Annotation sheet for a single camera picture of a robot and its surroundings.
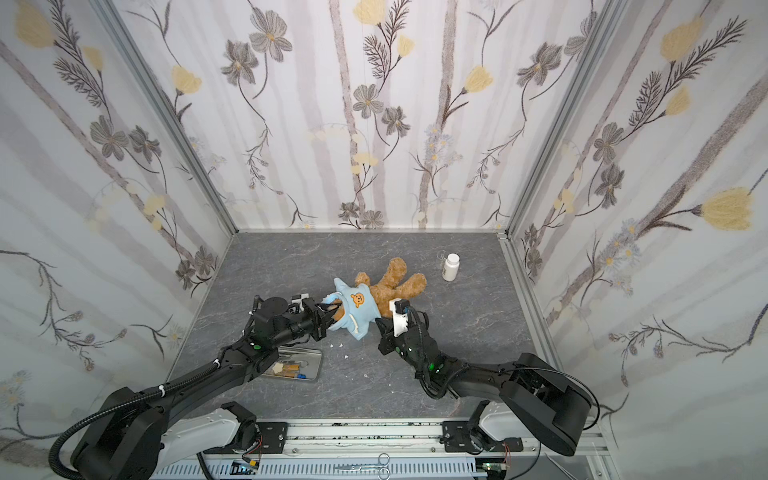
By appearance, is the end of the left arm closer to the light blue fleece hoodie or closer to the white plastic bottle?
the light blue fleece hoodie

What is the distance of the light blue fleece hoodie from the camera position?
753 mm

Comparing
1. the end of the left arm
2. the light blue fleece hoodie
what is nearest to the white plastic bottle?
the light blue fleece hoodie

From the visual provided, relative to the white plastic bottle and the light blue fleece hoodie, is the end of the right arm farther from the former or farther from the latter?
the white plastic bottle

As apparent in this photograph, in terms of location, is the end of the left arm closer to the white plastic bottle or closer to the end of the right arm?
the end of the right arm

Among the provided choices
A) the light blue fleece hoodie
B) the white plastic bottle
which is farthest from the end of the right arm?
the white plastic bottle

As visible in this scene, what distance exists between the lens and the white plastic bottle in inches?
40.3

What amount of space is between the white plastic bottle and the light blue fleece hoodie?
345 millimetres
